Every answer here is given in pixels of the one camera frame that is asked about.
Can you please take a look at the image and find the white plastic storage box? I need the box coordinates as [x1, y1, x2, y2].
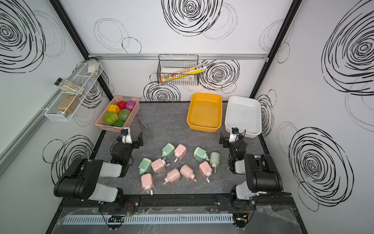
[225, 96, 262, 138]

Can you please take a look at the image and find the yellow plastic storage box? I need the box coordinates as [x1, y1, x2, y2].
[187, 93, 223, 132]

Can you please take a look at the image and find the pink sharpener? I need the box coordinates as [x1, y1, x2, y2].
[174, 144, 187, 162]
[163, 168, 181, 185]
[141, 174, 154, 196]
[151, 159, 170, 174]
[180, 165, 197, 182]
[199, 161, 212, 183]

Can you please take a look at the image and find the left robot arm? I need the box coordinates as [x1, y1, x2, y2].
[54, 128, 144, 211]

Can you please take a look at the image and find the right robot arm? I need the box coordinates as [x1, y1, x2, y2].
[219, 131, 283, 210]

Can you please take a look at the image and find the light green toy apple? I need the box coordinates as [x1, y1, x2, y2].
[118, 109, 131, 122]

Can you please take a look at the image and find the green toy cabbage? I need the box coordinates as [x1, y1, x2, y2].
[103, 112, 119, 125]

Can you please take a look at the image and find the green sharpener right round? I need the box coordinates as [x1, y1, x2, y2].
[209, 152, 220, 173]

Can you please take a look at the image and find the pink perforated basket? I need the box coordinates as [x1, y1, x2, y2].
[95, 96, 140, 132]

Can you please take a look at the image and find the green sharpener right square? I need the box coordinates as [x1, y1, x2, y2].
[193, 147, 209, 162]

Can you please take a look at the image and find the yellow toy fruit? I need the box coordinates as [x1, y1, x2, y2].
[107, 104, 121, 114]

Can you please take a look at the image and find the magenta toy fruit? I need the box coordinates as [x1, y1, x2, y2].
[125, 101, 136, 111]

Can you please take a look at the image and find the red toy fruit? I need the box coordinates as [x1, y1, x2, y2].
[117, 100, 127, 110]

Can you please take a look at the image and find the brown block on shelf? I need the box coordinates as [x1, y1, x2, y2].
[57, 96, 79, 115]

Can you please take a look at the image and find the yellow red tube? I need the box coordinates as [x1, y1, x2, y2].
[159, 64, 206, 83]

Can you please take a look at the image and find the bottle lying on shelf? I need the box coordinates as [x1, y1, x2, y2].
[54, 78, 85, 97]

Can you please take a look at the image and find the clear jar on shelf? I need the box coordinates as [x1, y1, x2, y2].
[87, 57, 99, 74]

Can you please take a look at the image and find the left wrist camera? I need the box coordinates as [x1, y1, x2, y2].
[121, 128, 132, 144]

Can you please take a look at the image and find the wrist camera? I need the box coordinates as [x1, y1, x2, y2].
[121, 128, 132, 144]
[229, 127, 240, 143]

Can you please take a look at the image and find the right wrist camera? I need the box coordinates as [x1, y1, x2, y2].
[229, 127, 240, 143]

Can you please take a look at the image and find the white wire wall shelf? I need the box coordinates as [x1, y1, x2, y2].
[44, 59, 103, 122]

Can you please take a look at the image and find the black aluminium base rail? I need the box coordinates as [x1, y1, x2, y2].
[60, 193, 294, 211]

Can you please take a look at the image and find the white slotted cable duct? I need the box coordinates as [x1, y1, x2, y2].
[62, 214, 234, 225]

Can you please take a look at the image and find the black wire wall basket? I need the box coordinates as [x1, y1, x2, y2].
[156, 54, 200, 86]

